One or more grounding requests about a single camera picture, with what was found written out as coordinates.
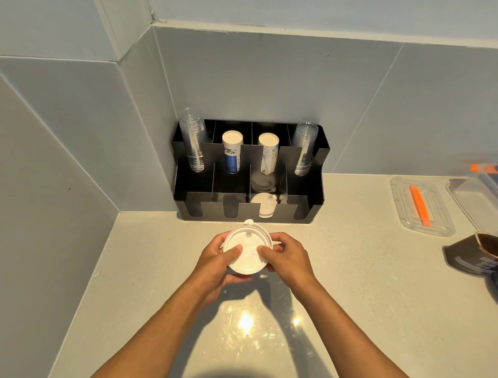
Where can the grey print paper cup stack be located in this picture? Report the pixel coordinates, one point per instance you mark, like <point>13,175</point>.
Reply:
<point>269,155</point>

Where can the person's left forearm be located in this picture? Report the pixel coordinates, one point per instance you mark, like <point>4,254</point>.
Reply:
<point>155,338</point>

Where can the dark object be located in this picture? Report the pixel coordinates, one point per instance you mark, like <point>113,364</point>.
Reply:
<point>493,288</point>

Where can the black cup organizer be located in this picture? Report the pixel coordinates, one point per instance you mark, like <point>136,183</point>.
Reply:
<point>307,194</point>

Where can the clear container with orange latch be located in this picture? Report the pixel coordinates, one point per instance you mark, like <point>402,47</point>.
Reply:
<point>476,194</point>

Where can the person's left hand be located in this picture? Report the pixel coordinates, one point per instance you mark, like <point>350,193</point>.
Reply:
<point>208,272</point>

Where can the brown paper bag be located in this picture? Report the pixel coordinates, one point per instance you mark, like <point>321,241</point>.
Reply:
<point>467,255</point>

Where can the person's left thumb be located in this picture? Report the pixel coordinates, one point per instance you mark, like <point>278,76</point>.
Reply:
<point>232,253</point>

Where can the person's right forearm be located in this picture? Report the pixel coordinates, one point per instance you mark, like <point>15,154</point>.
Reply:
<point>342,335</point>

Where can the short stack of clear cups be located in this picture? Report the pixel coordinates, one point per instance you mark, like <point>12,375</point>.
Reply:
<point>304,150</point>

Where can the person's right hand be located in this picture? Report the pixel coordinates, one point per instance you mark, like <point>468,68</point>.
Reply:
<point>291,264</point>

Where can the tall stack of clear cups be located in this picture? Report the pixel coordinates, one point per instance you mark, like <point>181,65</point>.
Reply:
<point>193,140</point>

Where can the person's right thumb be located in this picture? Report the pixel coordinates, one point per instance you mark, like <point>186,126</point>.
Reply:
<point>267,253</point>

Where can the blue print paper cup stack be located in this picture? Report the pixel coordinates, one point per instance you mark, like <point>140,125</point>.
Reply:
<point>232,154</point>

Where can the white plastic cup lid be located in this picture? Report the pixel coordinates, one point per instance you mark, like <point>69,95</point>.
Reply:
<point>247,241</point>

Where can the stack of white lids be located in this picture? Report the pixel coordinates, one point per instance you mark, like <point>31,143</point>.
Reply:
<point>262,204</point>

